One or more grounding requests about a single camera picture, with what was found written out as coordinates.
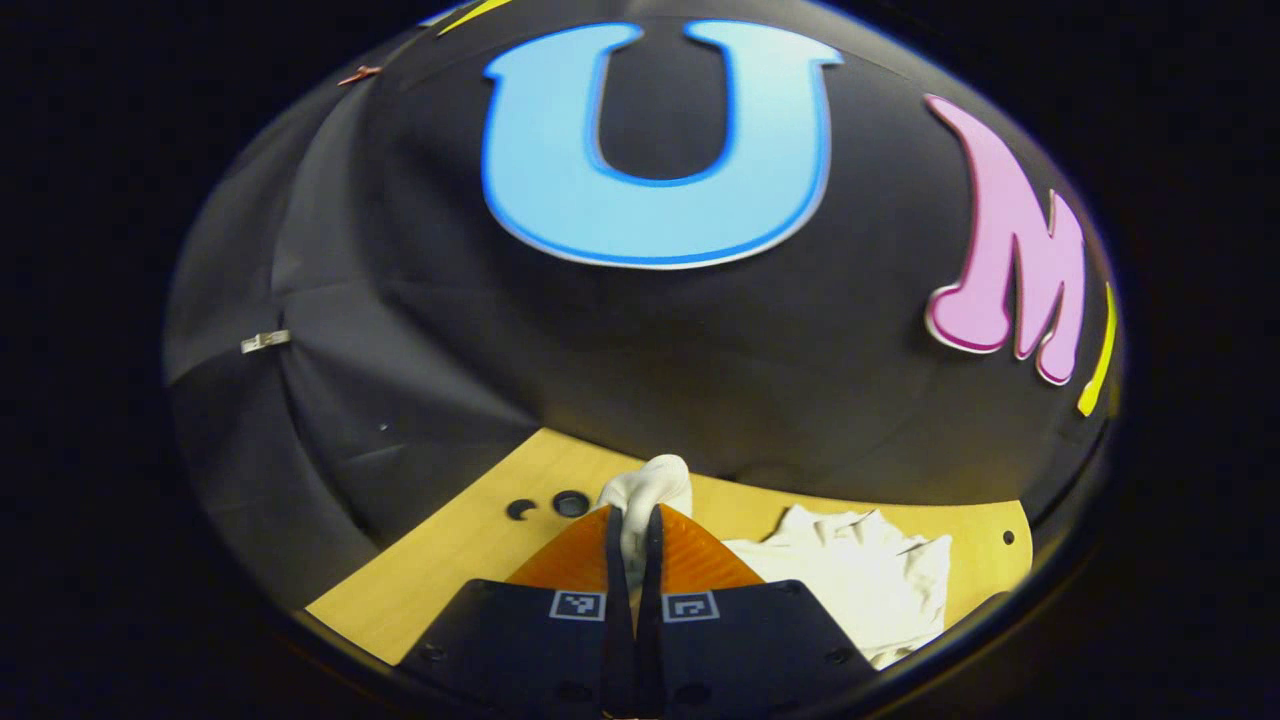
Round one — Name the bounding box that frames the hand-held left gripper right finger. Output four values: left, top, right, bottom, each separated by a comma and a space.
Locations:
636, 505, 881, 717

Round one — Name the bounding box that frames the white sweatshirt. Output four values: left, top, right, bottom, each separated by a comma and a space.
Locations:
598, 455, 953, 671

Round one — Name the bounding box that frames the black backdrop cloth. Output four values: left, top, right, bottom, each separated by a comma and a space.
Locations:
165, 0, 1123, 601

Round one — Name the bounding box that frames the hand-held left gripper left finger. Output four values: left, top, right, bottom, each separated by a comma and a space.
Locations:
400, 505, 637, 717

